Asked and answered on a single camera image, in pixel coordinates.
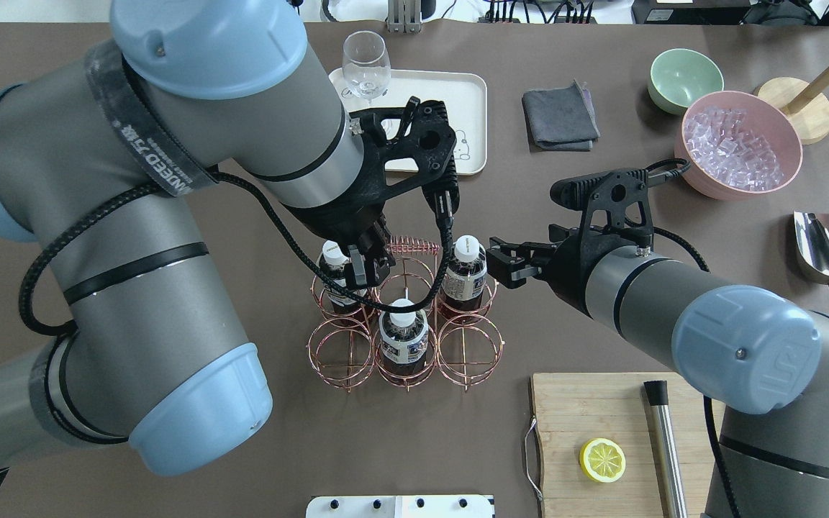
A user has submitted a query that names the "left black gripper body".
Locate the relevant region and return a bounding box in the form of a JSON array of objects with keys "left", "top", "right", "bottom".
[{"left": 282, "top": 202, "right": 395, "bottom": 261}]

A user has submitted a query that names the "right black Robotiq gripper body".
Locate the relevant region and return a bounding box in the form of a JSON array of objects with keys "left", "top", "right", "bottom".
[{"left": 539, "top": 234, "right": 594, "bottom": 309}]

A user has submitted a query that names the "tea bottle taken to tray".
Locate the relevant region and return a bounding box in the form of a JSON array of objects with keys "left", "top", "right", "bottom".
[{"left": 438, "top": 234, "right": 487, "bottom": 327}]

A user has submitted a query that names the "copper wire bottle basket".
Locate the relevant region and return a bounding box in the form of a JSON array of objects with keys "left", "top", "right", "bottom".
[{"left": 306, "top": 235, "right": 504, "bottom": 391}]

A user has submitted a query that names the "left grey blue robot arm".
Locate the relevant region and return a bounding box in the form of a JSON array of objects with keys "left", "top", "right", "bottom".
[{"left": 0, "top": 1, "right": 393, "bottom": 476}]

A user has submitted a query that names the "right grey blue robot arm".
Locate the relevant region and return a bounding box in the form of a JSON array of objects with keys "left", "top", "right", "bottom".
[{"left": 487, "top": 227, "right": 829, "bottom": 517}]

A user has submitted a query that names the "tea bottle near left gripper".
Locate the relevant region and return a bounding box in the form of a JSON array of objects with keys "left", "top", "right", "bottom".
[{"left": 316, "top": 240, "right": 368, "bottom": 328}]

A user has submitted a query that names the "tea bottle middle basket slot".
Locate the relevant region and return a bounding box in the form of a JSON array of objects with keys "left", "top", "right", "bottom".
[{"left": 379, "top": 309, "right": 429, "bottom": 376}]

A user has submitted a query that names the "grey folded cloth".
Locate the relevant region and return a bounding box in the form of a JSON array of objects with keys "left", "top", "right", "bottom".
[{"left": 521, "top": 81, "right": 601, "bottom": 152}]

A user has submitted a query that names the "bamboo cutting board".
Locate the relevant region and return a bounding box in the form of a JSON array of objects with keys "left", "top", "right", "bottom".
[{"left": 530, "top": 373, "right": 714, "bottom": 517}]

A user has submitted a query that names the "clear wine glass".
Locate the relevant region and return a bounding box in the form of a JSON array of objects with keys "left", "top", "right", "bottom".
[{"left": 342, "top": 30, "right": 391, "bottom": 103}]

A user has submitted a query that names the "cream rabbit tray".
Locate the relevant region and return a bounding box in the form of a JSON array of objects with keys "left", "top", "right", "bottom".
[{"left": 329, "top": 68, "right": 488, "bottom": 176}]

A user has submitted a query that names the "half lemon slice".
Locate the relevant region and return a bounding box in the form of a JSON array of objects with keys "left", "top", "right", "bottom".
[{"left": 579, "top": 438, "right": 626, "bottom": 484}]

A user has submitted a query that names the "pink bowl of ice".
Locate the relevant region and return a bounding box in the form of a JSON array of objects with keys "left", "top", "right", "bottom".
[{"left": 674, "top": 91, "right": 804, "bottom": 201}]

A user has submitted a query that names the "green bowl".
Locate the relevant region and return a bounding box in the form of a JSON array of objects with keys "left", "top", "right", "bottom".
[{"left": 648, "top": 48, "right": 725, "bottom": 115}]

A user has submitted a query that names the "steel ice scoop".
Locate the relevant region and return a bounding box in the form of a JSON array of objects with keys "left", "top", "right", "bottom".
[{"left": 793, "top": 211, "right": 829, "bottom": 332}]

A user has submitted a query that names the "steel muddler with black tip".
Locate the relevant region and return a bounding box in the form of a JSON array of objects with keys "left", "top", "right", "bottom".
[{"left": 643, "top": 380, "right": 689, "bottom": 517}]

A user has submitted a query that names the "wooden stand with round base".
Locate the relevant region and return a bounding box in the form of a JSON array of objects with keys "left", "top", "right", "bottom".
[{"left": 754, "top": 66, "right": 829, "bottom": 145}]

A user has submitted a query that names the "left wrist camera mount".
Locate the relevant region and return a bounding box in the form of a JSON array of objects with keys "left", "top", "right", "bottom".
[{"left": 340, "top": 97, "right": 460, "bottom": 220}]

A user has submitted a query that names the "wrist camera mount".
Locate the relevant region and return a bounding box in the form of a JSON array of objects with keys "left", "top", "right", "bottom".
[
  {"left": 549, "top": 168, "right": 654, "bottom": 249},
  {"left": 340, "top": 97, "right": 460, "bottom": 220}
]

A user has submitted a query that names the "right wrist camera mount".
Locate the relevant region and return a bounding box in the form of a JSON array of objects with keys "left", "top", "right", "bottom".
[{"left": 549, "top": 168, "right": 654, "bottom": 249}]

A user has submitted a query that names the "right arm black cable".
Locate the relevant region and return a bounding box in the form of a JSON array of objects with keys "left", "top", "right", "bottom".
[{"left": 641, "top": 160, "right": 746, "bottom": 518}]

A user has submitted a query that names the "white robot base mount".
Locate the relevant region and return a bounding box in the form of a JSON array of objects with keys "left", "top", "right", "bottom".
[{"left": 305, "top": 494, "right": 497, "bottom": 517}]

